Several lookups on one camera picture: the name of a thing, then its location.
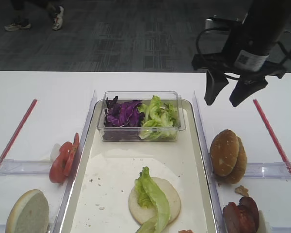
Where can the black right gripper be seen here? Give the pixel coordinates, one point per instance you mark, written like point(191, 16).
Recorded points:
point(247, 84)

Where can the green lettuce leaf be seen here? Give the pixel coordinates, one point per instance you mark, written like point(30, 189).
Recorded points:
point(150, 195)

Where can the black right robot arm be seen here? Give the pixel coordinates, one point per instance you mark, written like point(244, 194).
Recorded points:
point(246, 52)

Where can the green lettuce pile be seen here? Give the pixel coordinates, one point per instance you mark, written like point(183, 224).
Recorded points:
point(158, 116)

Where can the rear meat slice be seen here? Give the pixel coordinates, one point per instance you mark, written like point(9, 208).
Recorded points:
point(252, 206)

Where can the meat slice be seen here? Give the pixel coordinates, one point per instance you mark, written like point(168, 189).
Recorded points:
point(238, 219)
point(252, 206)

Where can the front meat slice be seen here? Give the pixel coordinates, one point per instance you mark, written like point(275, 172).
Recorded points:
point(238, 219)

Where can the white meat pusher block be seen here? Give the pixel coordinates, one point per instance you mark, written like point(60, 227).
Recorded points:
point(264, 226)

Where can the meat scrap on tray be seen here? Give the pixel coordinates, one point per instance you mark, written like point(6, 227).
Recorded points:
point(185, 231)

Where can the rear tomato slice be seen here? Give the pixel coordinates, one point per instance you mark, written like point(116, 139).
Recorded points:
point(71, 155)

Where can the white tomato pusher block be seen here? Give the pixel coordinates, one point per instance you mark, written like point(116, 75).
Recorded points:
point(55, 152)

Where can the right red strip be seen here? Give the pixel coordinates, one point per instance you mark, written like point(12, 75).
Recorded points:
point(273, 135)

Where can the red strip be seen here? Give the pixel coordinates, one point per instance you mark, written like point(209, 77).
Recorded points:
point(17, 131)
point(273, 135)

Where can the sesame bun top rear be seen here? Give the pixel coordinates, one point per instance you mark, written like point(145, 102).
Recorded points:
point(240, 167)

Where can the clear plastic salad container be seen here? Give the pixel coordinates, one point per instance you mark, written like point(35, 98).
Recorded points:
point(145, 97)

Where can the small food scrap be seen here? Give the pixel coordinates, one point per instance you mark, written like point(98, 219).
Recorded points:
point(241, 190)

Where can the purple cabbage leaves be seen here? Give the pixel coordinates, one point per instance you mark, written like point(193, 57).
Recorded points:
point(120, 115)

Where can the bottom bun slice on tray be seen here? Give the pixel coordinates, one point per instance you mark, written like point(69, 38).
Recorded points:
point(143, 214)

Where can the silver metal tray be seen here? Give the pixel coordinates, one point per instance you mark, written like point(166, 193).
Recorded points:
point(99, 200)

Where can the right white sneaker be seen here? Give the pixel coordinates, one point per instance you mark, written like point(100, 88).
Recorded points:
point(57, 18)

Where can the white sneaker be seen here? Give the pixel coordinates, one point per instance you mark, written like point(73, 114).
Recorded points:
point(57, 18)
point(18, 24)

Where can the left red strip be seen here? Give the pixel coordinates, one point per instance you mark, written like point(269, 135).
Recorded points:
point(17, 131)

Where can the left white sneaker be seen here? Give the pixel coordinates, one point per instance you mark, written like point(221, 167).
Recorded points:
point(18, 24)

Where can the left bun half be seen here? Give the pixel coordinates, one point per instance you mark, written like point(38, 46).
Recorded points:
point(30, 214)

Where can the right upper clear cross rail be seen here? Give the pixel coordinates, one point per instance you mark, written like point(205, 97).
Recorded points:
point(277, 170)

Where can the clear cross rail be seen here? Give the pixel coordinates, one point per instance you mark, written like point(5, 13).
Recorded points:
point(280, 229)
point(277, 170)
point(19, 167)

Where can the right lower clear cross rail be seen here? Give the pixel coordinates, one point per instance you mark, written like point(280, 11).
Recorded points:
point(280, 229)

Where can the left upper clear cross rail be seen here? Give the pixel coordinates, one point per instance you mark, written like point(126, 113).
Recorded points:
point(19, 167)

